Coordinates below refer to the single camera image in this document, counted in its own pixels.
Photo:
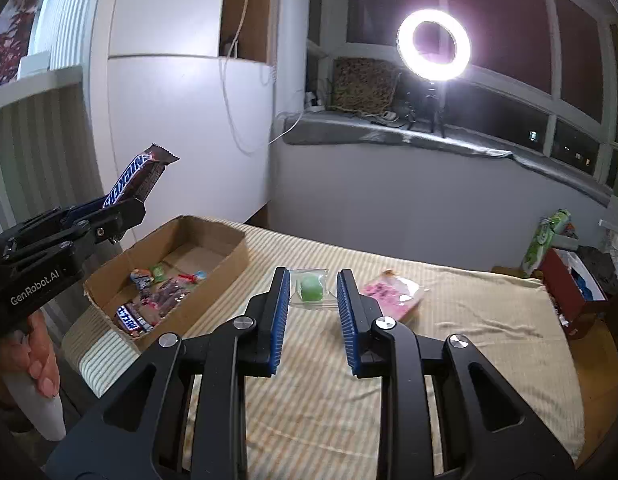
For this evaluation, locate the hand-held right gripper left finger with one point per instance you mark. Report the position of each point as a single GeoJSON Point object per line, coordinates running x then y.
{"type": "Point", "coordinates": [279, 325]}

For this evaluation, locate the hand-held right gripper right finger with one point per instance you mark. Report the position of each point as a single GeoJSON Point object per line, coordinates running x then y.
{"type": "Point", "coordinates": [346, 325]}

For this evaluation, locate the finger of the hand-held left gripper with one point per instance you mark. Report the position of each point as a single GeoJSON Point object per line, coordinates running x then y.
{"type": "Point", "coordinates": [121, 220]}
{"type": "Point", "coordinates": [84, 208]}

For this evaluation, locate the brown chocolate bar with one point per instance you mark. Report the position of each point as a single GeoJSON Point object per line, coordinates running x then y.
{"type": "Point", "coordinates": [131, 319]}
{"type": "Point", "coordinates": [139, 175]}

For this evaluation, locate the green candy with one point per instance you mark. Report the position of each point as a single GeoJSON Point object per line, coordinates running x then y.
{"type": "Point", "coordinates": [311, 287]}

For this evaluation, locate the cardboard box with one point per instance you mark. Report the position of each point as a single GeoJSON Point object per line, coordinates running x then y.
{"type": "Point", "coordinates": [224, 270]}

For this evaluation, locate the zip bag of dark snacks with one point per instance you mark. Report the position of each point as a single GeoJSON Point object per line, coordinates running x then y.
{"type": "Point", "coordinates": [166, 300]}

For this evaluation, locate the person's left hand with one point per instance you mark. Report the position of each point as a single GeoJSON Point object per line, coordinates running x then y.
{"type": "Point", "coordinates": [39, 350]}

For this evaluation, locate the pink wafer packet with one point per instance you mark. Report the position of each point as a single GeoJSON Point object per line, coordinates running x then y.
{"type": "Point", "coordinates": [394, 295]}

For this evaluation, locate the small colourful candy packet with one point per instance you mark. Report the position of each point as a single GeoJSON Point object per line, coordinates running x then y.
{"type": "Point", "coordinates": [140, 280]}

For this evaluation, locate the striped blanket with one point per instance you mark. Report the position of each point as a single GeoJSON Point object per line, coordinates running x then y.
{"type": "Point", "coordinates": [464, 350]}

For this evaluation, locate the white wardrobe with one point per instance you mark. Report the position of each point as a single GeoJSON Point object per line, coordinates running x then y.
{"type": "Point", "coordinates": [179, 110]}

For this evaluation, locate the green package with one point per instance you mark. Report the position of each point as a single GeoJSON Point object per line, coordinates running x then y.
{"type": "Point", "coordinates": [539, 245]}

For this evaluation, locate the red box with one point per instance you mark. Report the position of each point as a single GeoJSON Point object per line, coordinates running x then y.
{"type": "Point", "coordinates": [564, 290]}

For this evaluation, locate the white power strip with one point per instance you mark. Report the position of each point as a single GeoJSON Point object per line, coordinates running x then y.
{"type": "Point", "coordinates": [316, 101]}

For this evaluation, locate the black tripod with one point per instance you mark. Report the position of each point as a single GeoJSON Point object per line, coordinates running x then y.
{"type": "Point", "coordinates": [431, 105]}

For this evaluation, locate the woven basket on windowsill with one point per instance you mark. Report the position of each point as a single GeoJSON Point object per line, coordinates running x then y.
{"type": "Point", "coordinates": [364, 85]}

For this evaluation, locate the wall poster with red leaves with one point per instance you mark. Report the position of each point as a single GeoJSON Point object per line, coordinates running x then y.
{"type": "Point", "coordinates": [9, 45]}

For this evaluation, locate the white window frame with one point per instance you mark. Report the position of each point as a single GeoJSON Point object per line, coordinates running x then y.
{"type": "Point", "coordinates": [552, 60]}

